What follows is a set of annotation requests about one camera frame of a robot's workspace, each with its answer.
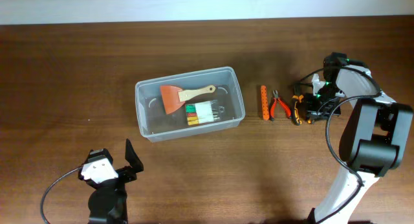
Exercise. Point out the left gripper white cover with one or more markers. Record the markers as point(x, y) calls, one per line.
point(122, 175)

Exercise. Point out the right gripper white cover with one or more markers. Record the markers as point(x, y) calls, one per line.
point(312, 105)

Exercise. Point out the orange black long-nose pliers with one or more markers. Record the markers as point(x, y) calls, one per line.
point(299, 106)

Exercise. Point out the red handled cutting pliers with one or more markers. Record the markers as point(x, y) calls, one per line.
point(277, 100)

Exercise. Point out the orange perforated bar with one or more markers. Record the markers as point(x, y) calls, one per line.
point(264, 102)

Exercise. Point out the clear plastic container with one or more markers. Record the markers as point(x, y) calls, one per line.
point(155, 125)

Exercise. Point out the orange scraper wooden handle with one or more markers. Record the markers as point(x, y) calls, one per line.
point(174, 97)

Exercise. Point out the clear case coloured bits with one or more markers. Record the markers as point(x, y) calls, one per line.
point(204, 112)

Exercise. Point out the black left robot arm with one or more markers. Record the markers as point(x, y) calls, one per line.
point(108, 203)

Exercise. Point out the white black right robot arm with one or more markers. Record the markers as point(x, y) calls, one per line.
point(373, 141)

